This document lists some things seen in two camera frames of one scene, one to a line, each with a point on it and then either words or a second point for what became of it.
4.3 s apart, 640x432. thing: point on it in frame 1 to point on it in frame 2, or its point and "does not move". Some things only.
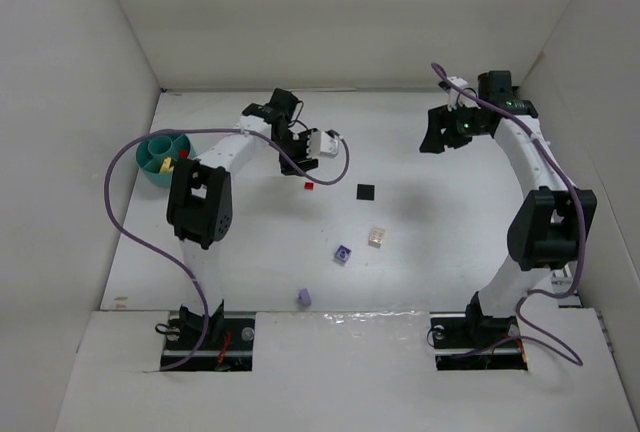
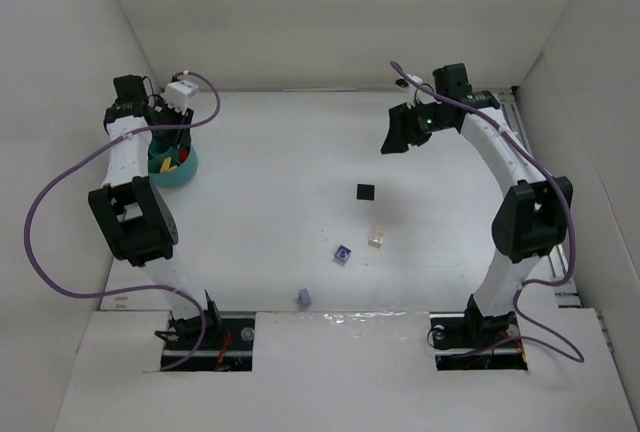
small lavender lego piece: (304, 296) does not move
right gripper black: (447, 126) to (405, 123)
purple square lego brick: (342, 254) does not move
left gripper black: (295, 153) to (173, 120)
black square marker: (365, 192) does not move
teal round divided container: (151, 155) does not move
